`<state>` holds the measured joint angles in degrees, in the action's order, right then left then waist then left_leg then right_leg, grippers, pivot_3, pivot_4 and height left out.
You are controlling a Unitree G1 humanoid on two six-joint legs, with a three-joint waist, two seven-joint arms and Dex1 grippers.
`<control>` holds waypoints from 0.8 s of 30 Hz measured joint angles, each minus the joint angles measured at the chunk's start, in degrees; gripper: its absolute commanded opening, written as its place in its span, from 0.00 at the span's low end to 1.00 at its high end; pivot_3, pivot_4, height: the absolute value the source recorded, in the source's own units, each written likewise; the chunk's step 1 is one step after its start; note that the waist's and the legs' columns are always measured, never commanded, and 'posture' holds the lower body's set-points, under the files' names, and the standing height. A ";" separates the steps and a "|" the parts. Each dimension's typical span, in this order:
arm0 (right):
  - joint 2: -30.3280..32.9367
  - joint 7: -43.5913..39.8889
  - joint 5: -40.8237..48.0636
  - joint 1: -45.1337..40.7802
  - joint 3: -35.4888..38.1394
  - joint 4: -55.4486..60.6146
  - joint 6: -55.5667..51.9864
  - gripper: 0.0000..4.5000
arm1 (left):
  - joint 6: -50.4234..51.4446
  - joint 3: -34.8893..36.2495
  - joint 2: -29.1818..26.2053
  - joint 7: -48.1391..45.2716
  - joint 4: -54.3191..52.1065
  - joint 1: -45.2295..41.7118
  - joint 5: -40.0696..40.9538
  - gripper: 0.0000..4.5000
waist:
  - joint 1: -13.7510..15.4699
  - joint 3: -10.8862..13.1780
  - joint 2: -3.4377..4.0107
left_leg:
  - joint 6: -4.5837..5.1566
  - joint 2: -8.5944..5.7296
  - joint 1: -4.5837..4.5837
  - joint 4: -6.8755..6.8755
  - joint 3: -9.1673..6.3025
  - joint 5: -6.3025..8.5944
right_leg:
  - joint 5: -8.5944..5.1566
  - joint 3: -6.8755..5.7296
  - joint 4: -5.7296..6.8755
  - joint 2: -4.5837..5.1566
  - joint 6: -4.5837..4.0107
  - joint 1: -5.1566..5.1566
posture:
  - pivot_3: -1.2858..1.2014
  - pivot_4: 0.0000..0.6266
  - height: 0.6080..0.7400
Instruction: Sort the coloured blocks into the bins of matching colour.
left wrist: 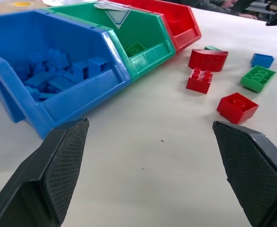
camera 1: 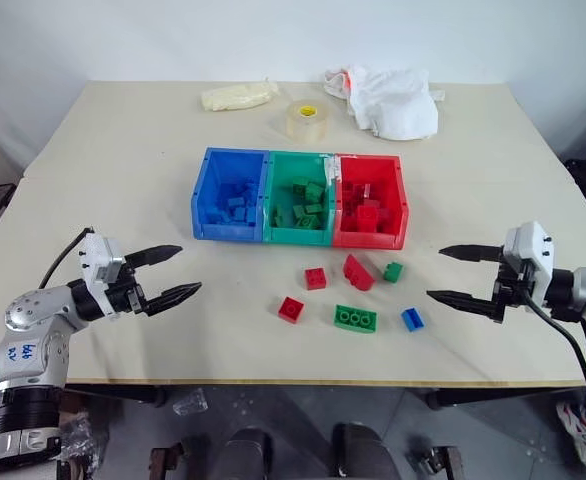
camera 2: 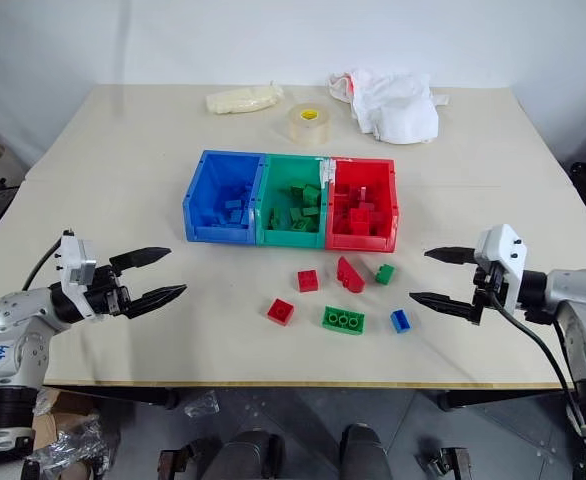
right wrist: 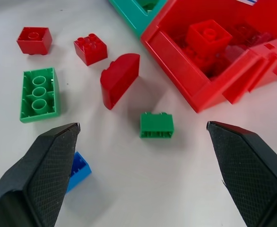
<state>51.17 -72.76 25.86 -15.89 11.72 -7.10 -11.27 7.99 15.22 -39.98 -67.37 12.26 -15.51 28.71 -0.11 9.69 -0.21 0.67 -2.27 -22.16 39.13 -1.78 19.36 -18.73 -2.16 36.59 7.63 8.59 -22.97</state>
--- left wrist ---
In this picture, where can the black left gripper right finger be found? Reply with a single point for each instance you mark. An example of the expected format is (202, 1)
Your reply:
(254, 170)

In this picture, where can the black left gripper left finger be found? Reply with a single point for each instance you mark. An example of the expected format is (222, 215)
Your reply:
(39, 179)

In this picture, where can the blue small building brick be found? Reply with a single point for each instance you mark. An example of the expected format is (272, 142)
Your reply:
(262, 60)

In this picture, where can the green long building brick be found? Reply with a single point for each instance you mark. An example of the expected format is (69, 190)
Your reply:
(257, 78)

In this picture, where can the red square hollow brick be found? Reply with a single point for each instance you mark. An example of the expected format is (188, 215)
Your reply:
(236, 108)

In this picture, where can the green brick behind curved brick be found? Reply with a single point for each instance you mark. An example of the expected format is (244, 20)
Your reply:
(213, 48)

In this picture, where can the person in grey clothing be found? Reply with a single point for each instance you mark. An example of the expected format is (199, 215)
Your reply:
(207, 5)

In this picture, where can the red curved building brick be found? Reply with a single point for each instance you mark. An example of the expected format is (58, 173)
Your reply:
(207, 60)

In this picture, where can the blue plastic storage bin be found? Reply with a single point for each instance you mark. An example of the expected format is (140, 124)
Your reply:
(81, 99)

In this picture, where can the red plastic storage bin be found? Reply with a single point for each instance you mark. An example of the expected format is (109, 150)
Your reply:
(188, 35)

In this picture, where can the blue flat building brick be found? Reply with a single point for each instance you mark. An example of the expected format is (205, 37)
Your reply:
(38, 79)
(61, 83)

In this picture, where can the red square brick with studs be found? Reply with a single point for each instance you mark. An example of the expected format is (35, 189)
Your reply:
(198, 82)

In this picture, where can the green plastic storage bin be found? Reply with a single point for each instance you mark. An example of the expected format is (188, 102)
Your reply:
(143, 30)

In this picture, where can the green brick in bin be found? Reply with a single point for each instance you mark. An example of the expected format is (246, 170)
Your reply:
(135, 49)

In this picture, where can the brown tape roll yellow core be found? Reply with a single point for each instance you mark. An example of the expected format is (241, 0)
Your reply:
(20, 5)

